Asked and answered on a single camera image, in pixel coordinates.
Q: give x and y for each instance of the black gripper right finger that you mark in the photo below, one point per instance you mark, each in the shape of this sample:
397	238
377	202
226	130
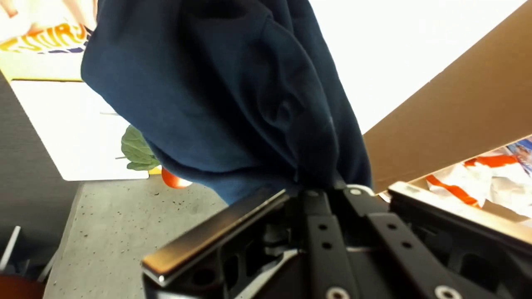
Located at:
409	260

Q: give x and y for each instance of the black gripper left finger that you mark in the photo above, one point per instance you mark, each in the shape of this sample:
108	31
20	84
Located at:
326	255

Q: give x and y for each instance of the dark blue cloth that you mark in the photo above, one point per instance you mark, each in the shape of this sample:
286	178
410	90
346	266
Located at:
221	84

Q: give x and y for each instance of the brown cardboard box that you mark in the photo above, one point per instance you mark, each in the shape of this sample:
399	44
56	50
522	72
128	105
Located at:
454	117

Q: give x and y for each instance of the peach orange printed cloth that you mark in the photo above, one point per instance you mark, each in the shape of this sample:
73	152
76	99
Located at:
43	26

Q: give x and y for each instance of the white crumpled plastic packaging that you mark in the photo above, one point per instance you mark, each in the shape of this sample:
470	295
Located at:
487	177

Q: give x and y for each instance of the green leaf toy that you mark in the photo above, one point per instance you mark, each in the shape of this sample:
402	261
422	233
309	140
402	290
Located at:
138	150

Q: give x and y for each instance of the white paper sheet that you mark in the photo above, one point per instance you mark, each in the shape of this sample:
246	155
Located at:
76	133

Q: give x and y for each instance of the orange chair white legs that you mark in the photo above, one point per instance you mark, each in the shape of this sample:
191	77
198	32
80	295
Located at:
18	285

